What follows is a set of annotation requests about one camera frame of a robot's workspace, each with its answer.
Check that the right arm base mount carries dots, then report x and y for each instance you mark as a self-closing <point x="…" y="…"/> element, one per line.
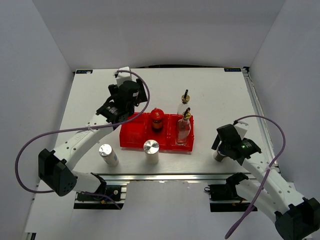
<point x="224" y="198"/>

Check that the red-lid sauce jar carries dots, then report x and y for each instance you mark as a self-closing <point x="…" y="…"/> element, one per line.
<point x="157" y="117"/>

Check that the red three-compartment tray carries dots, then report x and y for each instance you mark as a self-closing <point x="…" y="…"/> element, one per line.
<point x="135" y="133"/>

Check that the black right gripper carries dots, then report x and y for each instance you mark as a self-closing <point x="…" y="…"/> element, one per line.
<point x="216" y="143"/>

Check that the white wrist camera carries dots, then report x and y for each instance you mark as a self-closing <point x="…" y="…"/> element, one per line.
<point x="241" y="128"/>
<point x="121" y="77"/>

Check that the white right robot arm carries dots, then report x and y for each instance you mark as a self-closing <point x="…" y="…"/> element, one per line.
<point x="294" y="216"/>

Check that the silver-top white cylinder canister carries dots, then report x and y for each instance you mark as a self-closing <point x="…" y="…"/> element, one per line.
<point x="151" y="149"/>

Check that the glass bottle with dark sauce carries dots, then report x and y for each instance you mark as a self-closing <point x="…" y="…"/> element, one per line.
<point x="184" y="103"/>

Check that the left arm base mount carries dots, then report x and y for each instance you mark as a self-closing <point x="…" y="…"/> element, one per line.
<point x="111" y="198"/>

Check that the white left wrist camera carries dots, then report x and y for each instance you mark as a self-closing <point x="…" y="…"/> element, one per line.
<point x="121" y="77"/>

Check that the aluminium side rail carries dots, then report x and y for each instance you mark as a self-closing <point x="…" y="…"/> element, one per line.
<point x="259" y="128"/>

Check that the silver-lid white shaker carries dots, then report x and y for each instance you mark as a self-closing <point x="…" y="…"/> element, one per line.
<point x="108" y="155"/>

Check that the clear glass bottle gold spout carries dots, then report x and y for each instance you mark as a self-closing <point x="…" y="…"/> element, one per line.
<point x="183" y="128"/>

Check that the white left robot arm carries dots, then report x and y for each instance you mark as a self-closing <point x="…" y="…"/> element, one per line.
<point x="56" y="167"/>

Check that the blue right corner sticker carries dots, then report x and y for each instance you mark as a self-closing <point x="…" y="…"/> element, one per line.
<point x="232" y="70"/>

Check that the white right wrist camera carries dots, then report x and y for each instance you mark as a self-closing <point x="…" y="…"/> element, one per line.
<point x="241" y="128"/>

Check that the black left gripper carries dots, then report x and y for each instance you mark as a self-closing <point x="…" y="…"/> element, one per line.
<point x="141" y="96"/>

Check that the white-lid brown spice jar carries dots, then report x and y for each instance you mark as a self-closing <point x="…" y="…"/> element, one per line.
<point x="218" y="156"/>

